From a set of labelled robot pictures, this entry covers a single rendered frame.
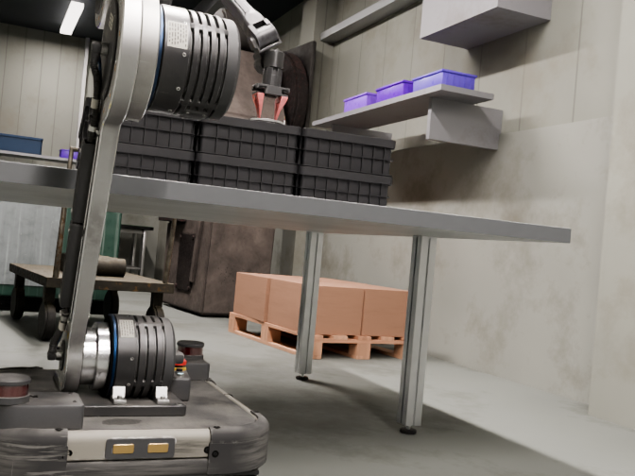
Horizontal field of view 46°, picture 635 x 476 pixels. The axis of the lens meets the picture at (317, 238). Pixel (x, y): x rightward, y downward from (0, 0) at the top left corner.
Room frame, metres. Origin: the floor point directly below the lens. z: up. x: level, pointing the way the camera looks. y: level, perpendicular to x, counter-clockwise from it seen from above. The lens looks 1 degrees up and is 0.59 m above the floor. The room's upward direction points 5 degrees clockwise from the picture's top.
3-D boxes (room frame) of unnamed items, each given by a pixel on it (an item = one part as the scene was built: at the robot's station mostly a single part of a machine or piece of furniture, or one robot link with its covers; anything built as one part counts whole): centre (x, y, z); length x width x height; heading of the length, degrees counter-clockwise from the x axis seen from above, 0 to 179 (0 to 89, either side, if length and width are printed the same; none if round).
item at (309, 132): (2.41, -0.01, 0.92); 0.40 x 0.30 x 0.02; 19
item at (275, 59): (2.24, 0.18, 1.13); 0.07 x 0.06 x 0.07; 25
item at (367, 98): (4.82, -0.26, 1.52); 0.34 x 0.23 x 0.11; 24
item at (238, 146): (2.31, 0.28, 0.87); 0.40 x 0.30 x 0.11; 19
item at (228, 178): (2.31, 0.28, 0.76); 0.40 x 0.30 x 0.12; 19
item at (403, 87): (4.41, -0.44, 1.52); 0.34 x 0.23 x 0.11; 24
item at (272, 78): (2.24, 0.18, 1.07); 0.10 x 0.07 x 0.07; 109
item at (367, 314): (4.63, -0.05, 0.19); 1.12 x 0.82 x 0.39; 24
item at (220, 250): (6.27, 0.82, 1.20); 1.31 x 1.08 x 2.40; 24
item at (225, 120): (2.31, 0.28, 0.92); 0.40 x 0.30 x 0.02; 19
